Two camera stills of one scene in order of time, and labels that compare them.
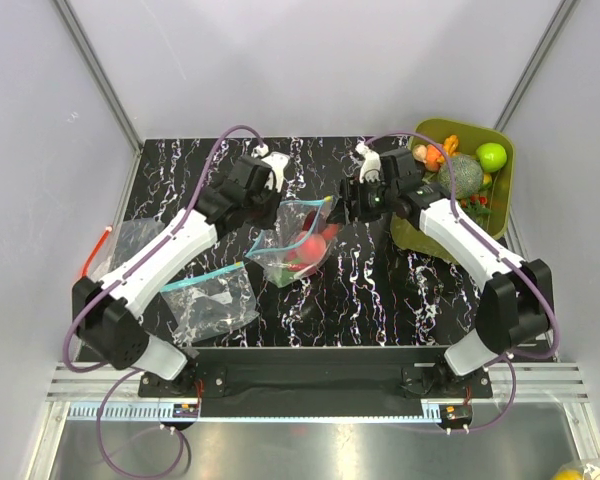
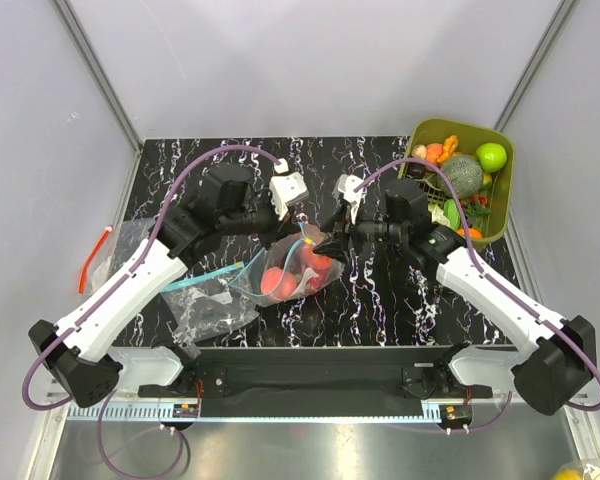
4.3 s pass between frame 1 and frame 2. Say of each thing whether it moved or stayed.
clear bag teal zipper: moved
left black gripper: moved
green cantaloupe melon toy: stayed
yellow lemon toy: stayed
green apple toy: stayed
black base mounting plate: stayed
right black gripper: moved
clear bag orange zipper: stayed
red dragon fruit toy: moved
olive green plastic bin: stayed
